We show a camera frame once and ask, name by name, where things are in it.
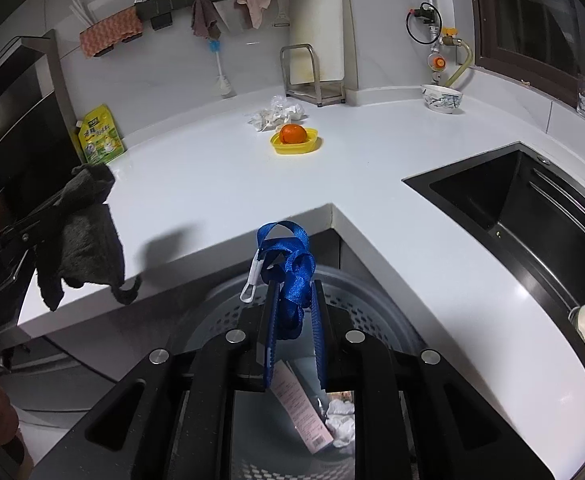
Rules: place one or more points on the pink hanging cloth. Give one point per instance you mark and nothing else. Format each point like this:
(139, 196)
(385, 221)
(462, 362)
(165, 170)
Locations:
(255, 2)

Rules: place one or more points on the dark cloth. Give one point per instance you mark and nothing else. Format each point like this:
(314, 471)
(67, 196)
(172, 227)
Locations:
(82, 245)

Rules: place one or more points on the dark framed window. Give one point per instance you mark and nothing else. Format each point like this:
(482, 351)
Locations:
(537, 15)

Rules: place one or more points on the metal peeler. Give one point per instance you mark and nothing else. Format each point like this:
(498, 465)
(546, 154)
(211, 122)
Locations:
(283, 12)

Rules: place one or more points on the blue and white bottle brush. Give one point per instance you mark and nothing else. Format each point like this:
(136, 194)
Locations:
(219, 67)

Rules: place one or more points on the crumpled clear plastic wrap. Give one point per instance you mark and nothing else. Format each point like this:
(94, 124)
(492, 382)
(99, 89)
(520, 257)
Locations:
(280, 117)

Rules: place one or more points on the pink paper strip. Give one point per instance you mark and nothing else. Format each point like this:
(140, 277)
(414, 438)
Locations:
(302, 410)

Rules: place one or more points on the grey perforated trash bin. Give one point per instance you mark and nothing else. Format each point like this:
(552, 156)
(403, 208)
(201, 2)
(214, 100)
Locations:
(367, 305)

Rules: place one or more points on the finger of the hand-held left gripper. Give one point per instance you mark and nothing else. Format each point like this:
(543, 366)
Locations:
(22, 242)
(37, 212)

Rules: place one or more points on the metal cutting board stand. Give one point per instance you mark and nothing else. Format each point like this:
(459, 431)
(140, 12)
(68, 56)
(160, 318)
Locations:
(317, 91)

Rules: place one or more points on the patterned ceramic bowl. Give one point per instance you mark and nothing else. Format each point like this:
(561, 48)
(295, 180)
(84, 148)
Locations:
(441, 97)

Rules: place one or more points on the orange fruit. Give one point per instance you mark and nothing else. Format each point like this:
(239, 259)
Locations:
(293, 133)

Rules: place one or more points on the black kitchen sink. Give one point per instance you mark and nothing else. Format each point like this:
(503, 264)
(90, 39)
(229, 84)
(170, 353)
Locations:
(522, 220)

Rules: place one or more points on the kitchen cleaver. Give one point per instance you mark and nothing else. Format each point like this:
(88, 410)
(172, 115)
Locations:
(232, 15)

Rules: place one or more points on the white tissue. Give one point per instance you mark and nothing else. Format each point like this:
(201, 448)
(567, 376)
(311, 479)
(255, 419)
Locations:
(342, 422)

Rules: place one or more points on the brown hanging cloth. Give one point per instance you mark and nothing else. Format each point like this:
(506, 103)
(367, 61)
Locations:
(204, 17)

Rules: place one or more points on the yellow green refill pouch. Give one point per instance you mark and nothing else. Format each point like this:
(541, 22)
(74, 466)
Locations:
(100, 137)

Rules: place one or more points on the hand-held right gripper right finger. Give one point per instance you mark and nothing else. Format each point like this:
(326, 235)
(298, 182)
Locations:
(320, 340)

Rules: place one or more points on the yellow plastic dish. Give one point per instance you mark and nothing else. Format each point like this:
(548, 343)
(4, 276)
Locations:
(297, 149)

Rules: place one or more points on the clear plastic bag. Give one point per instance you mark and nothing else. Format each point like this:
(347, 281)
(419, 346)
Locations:
(277, 101)

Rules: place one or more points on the orange textured dish cloth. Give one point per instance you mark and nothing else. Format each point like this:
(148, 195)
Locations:
(110, 32)

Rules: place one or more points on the black range hood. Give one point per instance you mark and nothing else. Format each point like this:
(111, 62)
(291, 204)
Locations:
(12, 125)

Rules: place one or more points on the white cutting board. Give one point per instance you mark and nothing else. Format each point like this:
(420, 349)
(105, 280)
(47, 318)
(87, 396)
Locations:
(317, 20)

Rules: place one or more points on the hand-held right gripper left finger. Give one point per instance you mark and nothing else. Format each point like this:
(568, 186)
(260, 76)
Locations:
(271, 350)

